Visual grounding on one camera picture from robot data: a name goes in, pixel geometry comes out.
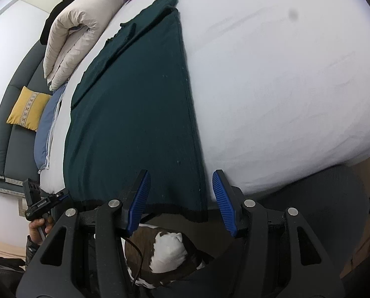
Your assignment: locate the left hand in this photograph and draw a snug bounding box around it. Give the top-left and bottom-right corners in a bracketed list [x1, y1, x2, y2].
[29, 215, 55, 246]

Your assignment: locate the white bed sheet mattress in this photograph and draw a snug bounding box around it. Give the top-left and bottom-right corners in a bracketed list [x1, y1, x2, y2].
[40, 0, 370, 205]

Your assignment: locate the brown white slipper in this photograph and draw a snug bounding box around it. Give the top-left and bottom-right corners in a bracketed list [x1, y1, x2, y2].
[121, 224, 213, 289]

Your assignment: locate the blue pillow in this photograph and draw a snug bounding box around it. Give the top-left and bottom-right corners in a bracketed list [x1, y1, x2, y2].
[34, 83, 67, 172]

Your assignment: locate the beige folded duvet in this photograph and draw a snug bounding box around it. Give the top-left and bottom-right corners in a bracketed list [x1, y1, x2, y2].
[43, 0, 123, 92]

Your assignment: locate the dark green knit sweater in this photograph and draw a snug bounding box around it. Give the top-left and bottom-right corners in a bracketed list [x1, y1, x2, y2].
[63, 0, 207, 211]

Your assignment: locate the yellow patterned cushion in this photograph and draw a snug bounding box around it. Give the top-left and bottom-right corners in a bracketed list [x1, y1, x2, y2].
[6, 86, 51, 131]

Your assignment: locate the grey upholstered headboard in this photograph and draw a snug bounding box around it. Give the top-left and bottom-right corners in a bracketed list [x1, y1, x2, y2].
[0, 42, 52, 197]

